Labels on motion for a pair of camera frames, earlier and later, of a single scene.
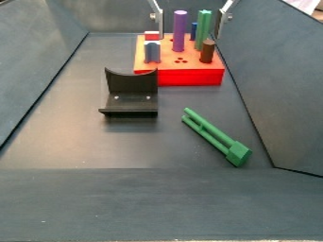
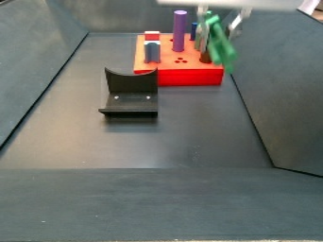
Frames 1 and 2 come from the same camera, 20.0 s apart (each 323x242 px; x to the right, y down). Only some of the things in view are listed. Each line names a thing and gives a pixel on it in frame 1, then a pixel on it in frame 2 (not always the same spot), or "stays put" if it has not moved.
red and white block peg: (152, 35) stays put
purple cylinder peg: (180, 30) stays put
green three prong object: (240, 152) -> (221, 50)
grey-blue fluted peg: (152, 53) stays put
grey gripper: (158, 17) -> (236, 27)
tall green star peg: (204, 27) stays put
